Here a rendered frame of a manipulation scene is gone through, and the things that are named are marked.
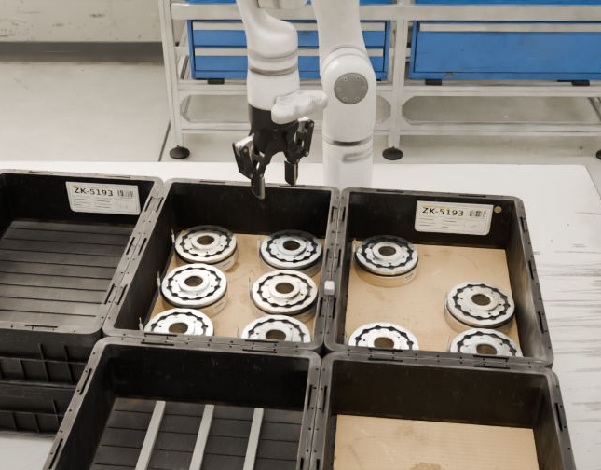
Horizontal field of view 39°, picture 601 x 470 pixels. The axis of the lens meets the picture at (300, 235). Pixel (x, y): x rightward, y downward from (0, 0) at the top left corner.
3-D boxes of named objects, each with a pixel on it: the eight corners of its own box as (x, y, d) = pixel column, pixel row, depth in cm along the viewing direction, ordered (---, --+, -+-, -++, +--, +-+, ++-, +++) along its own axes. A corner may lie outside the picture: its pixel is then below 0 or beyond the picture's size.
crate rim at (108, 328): (167, 188, 148) (166, 176, 147) (340, 198, 146) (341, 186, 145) (101, 348, 116) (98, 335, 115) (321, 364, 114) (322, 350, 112)
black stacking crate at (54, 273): (10, 224, 156) (-3, 171, 150) (170, 233, 154) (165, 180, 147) (-91, 381, 124) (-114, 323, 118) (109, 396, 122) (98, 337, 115)
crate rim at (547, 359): (340, 198, 146) (341, 186, 145) (520, 207, 144) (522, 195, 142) (322, 364, 114) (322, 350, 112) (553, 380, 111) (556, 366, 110)
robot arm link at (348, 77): (378, 62, 144) (376, 151, 154) (370, 39, 151) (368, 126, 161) (323, 65, 143) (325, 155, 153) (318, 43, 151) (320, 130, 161)
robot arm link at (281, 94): (280, 127, 117) (280, 85, 113) (232, 98, 124) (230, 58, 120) (331, 107, 121) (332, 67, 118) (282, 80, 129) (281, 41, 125)
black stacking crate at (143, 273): (172, 234, 154) (167, 180, 147) (338, 243, 152) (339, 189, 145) (112, 396, 122) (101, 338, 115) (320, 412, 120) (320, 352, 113)
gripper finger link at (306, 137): (309, 120, 129) (300, 157, 131) (319, 120, 130) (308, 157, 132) (298, 114, 131) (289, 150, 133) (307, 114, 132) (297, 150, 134)
